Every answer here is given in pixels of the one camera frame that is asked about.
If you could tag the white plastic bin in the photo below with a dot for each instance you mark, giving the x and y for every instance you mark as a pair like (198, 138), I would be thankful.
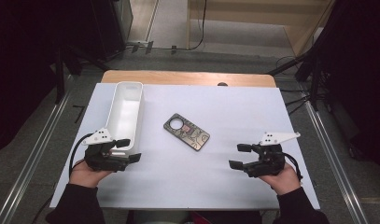
(125, 112)

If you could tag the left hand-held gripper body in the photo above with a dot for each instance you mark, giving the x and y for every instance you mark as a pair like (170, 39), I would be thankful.
(100, 158)

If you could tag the light wooden shelf unit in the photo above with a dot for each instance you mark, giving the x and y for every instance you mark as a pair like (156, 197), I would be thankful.
(302, 34)

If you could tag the person's left hand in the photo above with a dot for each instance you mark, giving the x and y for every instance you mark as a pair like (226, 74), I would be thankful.
(85, 177)

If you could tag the red cloth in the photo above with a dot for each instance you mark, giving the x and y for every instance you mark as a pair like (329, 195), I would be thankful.
(201, 218)

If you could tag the black cabinet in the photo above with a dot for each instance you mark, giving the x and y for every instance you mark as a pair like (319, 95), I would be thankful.
(109, 28)

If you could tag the black curtain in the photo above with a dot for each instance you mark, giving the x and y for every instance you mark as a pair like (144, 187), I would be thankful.
(362, 77)
(22, 62)

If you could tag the dark patterned phone case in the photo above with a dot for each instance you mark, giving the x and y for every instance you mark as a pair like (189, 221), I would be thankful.
(194, 137)

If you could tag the aluminium floor rail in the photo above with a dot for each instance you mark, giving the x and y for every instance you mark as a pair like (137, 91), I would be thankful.
(32, 161)
(337, 165)

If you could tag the person's right hand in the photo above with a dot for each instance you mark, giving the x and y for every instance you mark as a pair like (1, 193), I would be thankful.
(284, 182)

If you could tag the white table mat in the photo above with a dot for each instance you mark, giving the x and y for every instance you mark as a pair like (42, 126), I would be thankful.
(228, 109)

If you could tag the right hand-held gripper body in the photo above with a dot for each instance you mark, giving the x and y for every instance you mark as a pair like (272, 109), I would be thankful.
(268, 160)

